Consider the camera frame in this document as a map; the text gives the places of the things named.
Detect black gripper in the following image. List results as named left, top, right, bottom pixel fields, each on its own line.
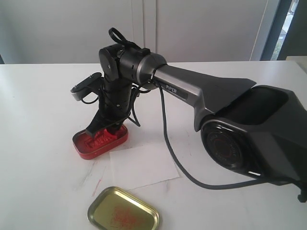
left=85, top=79, right=132, bottom=137

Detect red stamp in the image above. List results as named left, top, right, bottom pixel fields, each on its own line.
left=94, top=129, right=120, bottom=145

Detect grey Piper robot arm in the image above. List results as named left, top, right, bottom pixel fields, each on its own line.
left=86, top=45, right=307, bottom=203

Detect red ink pad tin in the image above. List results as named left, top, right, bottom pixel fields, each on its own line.
left=72, top=125, right=128, bottom=160

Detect white paper sheet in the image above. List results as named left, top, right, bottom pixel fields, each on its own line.
left=110, top=143, right=179, bottom=190

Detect gold tin lid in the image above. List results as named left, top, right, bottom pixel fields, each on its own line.
left=87, top=186, right=160, bottom=230

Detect white cabinet doors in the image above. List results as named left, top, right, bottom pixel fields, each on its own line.
left=0, top=0, right=279, bottom=64

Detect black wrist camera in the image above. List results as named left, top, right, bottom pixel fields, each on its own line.
left=71, top=72, right=103, bottom=101

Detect dark window frame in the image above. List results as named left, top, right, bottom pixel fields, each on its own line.
left=260, top=0, right=307, bottom=61

